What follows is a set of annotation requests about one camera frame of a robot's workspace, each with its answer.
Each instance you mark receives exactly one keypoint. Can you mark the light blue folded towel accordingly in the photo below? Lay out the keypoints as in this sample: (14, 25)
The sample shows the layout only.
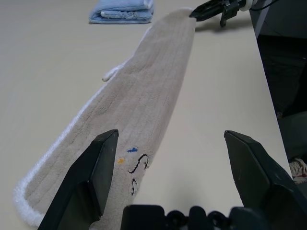
(120, 9)

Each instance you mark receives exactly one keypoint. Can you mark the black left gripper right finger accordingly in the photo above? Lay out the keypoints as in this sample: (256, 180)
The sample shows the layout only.
(254, 172)

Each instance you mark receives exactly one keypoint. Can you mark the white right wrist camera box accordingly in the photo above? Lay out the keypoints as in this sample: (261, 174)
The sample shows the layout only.
(250, 3)

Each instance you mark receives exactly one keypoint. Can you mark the beige towel with white trim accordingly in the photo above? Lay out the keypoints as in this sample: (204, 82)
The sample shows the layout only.
(144, 95)

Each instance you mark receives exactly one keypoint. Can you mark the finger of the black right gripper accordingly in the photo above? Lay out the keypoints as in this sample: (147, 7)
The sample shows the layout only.
(208, 6)
(208, 14)

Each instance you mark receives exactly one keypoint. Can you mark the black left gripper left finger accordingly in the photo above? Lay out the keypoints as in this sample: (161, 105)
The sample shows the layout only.
(91, 172)

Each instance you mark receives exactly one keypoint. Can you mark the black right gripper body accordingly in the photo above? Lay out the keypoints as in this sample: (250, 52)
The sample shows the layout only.
(231, 7)

